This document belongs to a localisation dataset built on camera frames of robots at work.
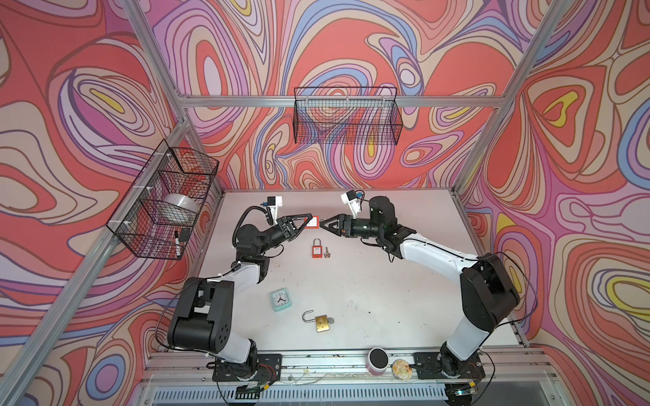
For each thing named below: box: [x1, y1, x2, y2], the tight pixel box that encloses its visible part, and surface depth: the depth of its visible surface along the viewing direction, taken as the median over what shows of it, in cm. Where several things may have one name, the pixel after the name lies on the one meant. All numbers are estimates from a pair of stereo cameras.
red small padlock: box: [312, 237, 323, 259], surface depth 100 cm
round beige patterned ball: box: [391, 358, 413, 381], surface depth 75 cm
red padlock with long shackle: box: [304, 215, 321, 230], surface depth 76 cm
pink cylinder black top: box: [366, 346, 390, 377], surface depth 72 cm
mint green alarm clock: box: [270, 287, 292, 313], surface depth 86 cm
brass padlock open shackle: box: [302, 309, 331, 334], surface depth 82 cm
